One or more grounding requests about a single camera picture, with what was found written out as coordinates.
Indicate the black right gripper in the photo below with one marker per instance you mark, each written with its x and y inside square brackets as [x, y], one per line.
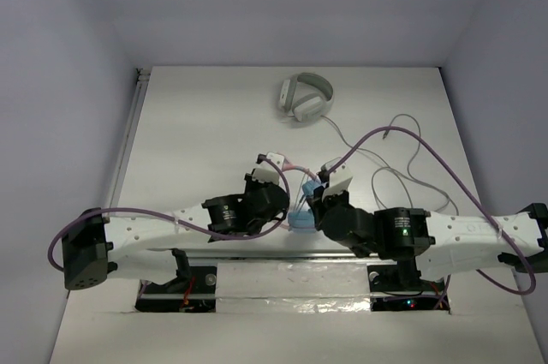
[320, 205]

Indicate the pink blue cat-ear headphones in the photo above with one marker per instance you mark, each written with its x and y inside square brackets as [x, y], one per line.
[300, 219]

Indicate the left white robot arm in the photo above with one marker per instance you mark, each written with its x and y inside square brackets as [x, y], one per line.
[99, 242]

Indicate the white grey headphones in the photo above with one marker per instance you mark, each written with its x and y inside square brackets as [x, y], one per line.
[309, 107]

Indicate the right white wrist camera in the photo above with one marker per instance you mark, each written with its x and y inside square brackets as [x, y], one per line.
[335, 175]

